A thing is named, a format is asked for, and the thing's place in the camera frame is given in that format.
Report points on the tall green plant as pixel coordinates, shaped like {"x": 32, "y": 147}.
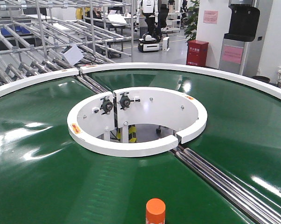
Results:
{"x": 192, "y": 20}

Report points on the white control box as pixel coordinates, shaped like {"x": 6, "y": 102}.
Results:
{"x": 71, "y": 54}

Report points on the green circular conveyor belt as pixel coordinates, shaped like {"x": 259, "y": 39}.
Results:
{"x": 47, "y": 178}

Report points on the roller conveyor rack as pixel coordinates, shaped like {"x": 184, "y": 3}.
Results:
{"x": 34, "y": 32}

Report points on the pink wall notice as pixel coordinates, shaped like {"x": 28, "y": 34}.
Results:
{"x": 210, "y": 17}

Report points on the green bearing block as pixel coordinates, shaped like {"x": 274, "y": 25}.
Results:
{"x": 106, "y": 106}
{"x": 125, "y": 101}

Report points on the red fire extinguisher cabinet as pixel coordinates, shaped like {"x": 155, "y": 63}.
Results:
{"x": 197, "y": 53}

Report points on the left green bearing block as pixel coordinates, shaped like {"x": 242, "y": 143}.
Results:
{"x": 106, "y": 106}

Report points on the orange cylindrical capacitor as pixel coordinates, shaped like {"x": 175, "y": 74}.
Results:
{"x": 155, "y": 211}

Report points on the steel conveyor rollers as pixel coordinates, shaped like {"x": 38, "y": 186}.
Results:
{"x": 253, "y": 207}

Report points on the white humanoid robot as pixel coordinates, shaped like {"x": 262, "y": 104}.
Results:
{"x": 155, "y": 16}

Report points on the white outer conveyor rim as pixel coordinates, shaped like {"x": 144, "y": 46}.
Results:
{"x": 29, "y": 81}

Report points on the black water dispenser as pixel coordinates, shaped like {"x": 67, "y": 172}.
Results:
{"x": 242, "y": 29}

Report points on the right green bearing block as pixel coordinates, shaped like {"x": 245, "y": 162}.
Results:
{"x": 125, "y": 101}

